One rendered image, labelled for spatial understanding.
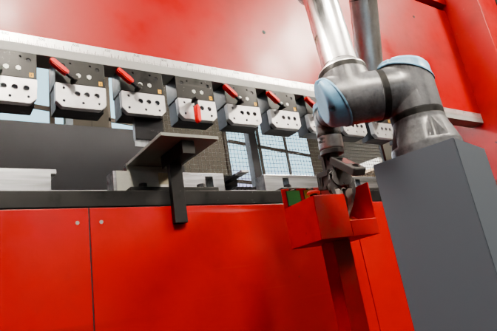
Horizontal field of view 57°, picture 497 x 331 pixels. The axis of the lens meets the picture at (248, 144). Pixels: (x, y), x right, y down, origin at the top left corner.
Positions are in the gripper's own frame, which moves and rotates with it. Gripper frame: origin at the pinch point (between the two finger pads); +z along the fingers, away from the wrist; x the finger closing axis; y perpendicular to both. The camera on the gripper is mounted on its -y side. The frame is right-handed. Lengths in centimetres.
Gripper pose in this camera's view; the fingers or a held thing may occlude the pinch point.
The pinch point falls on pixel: (347, 214)
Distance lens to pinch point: 139.6
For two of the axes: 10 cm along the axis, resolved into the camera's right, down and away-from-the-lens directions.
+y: -4.3, 2.7, 8.6
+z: 1.2, 9.6, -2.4
